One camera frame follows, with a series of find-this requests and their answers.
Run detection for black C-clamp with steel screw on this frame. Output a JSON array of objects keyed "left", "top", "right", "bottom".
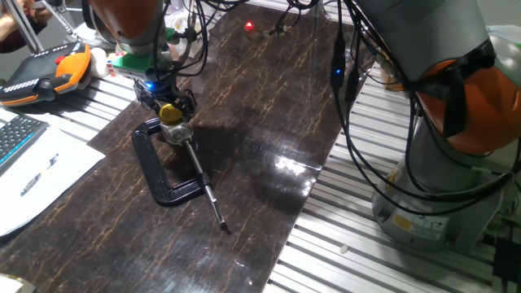
[{"left": 131, "top": 117, "right": 231, "bottom": 234}]

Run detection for small clear glass jar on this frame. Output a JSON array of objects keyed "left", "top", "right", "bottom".
[{"left": 159, "top": 120, "right": 195, "bottom": 147}]

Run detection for white paper sheet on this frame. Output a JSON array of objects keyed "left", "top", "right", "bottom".
[{"left": 0, "top": 121, "right": 106, "bottom": 237}]

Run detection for black filament spool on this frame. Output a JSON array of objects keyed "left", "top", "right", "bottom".
[{"left": 81, "top": 0, "right": 119, "bottom": 45}]

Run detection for yellow metal jar lid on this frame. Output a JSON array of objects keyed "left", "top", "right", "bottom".
[{"left": 158, "top": 103, "right": 184, "bottom": 126}]

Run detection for dark marble pattern mat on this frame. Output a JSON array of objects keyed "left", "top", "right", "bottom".
[{"left": 0, "top": 3, "right": 375, "bottom": 293}]

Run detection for white plush ball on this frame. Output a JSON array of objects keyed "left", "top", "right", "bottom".
[{"left": 89, "top": 47, "right": 110, "bottom": 79}]

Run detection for black computer keyboard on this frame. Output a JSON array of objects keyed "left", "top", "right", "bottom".
[{"left": 0, "top": 113, "right": 50, "bottom": 178}]

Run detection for clear plastic bag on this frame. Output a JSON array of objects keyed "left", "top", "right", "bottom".
[{"left": 169, "top": 10, "right": 199, "bottom": 40}]

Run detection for person's bare hand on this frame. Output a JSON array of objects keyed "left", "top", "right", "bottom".
[{"left": 22, "top": 0, "right": 54, "bottom": 26}]

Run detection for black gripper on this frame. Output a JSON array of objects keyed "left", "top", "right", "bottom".
[{"left": 147, "top": 81, "right": 199, "bottom": 124}]

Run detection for black cable bundle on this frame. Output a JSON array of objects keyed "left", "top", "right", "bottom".
[{"left": 152, "top": 0, "right": 521, "bottom": 216}]

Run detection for orange black teach pendant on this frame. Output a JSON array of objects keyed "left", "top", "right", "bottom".
[{"left": 0, "top": 40, "right": 93, "bottom": 107}]

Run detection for upright aluminium post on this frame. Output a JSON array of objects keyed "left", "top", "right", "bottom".
[{"left": 2, "top": 0, "right": 44, "bottom": 54}]

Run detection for black silver pen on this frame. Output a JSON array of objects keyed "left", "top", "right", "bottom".
[{"left": 20, "top": 153, "right": 60, "bottom": 198}]

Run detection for green printed wrist mount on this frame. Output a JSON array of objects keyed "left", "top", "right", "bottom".
[{"left": 107, "top": 27, "right": 177, "bottom": 81}]

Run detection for open cardboard box with blocks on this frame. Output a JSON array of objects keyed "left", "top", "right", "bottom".
[{"left": 382, "top": 75, "right": 408, "bottom": 93}]

